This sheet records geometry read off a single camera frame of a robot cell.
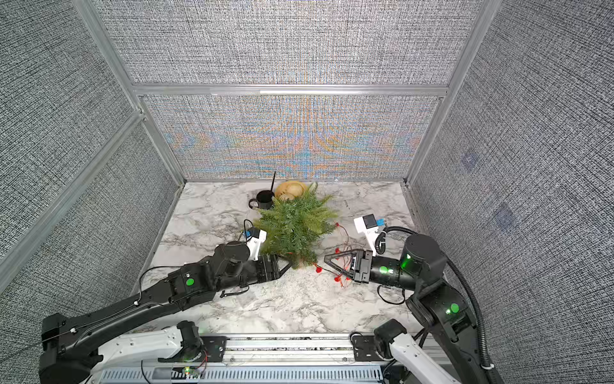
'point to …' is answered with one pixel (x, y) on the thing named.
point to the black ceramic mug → (263, 200)
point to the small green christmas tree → (294, 226)
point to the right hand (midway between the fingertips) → (328, 260)
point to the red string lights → (340, 278)
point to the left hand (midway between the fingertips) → (292, 265)
